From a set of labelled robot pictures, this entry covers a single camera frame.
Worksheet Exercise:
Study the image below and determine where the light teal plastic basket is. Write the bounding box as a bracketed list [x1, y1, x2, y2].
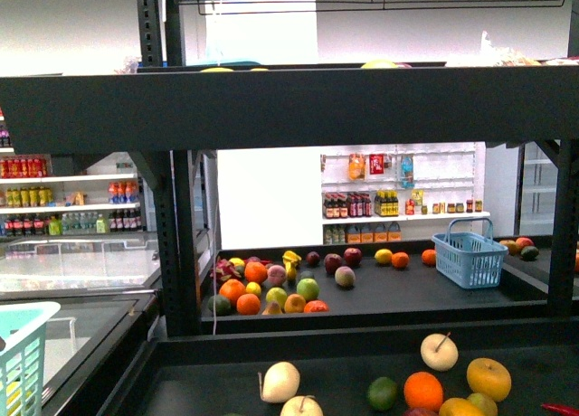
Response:
[1, 301, 61, 415]

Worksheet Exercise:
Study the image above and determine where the black upper shelf tray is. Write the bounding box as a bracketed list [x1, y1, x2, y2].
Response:
[1, 66, 578, 154]

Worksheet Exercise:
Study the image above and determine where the far yellow lemon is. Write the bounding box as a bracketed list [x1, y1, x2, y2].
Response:
[375, 249, 393, 266]

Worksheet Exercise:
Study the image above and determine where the far orange by basket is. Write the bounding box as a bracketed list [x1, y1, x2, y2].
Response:
[422, 249, 437, 267]

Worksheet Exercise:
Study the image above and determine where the white pear with stem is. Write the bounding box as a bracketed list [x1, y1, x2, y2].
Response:
[258, 362, 300, 403]

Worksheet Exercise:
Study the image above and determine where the small blue shopping basket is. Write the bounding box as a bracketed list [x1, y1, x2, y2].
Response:
[432, 217, 508, 289]

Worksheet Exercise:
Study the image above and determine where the white apple pear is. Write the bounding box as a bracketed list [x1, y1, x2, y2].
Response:
[280, 395, 324, 416]

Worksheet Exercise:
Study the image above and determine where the white pear far back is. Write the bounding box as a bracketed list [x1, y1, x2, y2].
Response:
[420, 332, 459, 372]

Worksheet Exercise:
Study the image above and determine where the green lime upper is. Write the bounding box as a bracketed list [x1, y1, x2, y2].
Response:
[366, 376, 398, 412]

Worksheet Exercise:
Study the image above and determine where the orange tangerine back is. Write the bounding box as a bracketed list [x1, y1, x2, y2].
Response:
[403, 372, 444, 412]

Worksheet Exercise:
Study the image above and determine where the red apple middle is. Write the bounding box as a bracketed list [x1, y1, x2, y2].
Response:
[403, 407, 438, 416]

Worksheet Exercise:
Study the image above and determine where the golden pear apple back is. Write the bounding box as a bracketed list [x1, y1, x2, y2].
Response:
[466, 357, 512, 402]

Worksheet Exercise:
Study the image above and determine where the yellow orange pear apple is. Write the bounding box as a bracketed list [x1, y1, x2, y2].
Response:
[438, 398, 484, 416]

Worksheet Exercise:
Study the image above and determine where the brown kiwi upper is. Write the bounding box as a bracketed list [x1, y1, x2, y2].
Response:
[467, 392, 498, 416]

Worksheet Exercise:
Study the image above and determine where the red chili pepper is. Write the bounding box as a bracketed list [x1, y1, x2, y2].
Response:
[541, 403, 579, 416]

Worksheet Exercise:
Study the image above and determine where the black shelf post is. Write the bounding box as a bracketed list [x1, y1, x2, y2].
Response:
[152, 150, 200, 336]

